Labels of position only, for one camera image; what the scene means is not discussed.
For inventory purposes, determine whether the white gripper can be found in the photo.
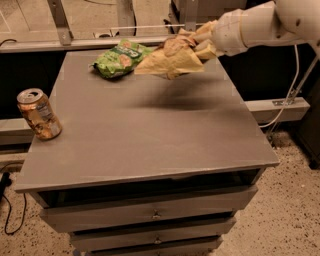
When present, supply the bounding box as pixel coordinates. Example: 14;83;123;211
192;9;248;60

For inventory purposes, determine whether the dented soda can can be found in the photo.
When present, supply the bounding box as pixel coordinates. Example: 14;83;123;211
17;88;62;140

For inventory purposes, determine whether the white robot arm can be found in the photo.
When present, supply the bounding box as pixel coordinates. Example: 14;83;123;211
192;0;320;58

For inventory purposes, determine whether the black floor cable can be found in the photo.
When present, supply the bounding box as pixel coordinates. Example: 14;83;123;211
0;163;28;236

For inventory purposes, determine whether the green rice chip bag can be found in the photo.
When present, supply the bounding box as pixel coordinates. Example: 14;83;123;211
92;39;152;79

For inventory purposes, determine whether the brown sea salt chip bag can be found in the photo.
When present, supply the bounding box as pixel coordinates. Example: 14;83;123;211
134;35;204;79

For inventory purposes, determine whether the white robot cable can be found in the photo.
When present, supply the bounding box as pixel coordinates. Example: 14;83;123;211
259;44;301;129

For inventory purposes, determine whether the grey drawer cabinet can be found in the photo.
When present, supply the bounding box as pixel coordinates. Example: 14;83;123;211
16;51;278;256

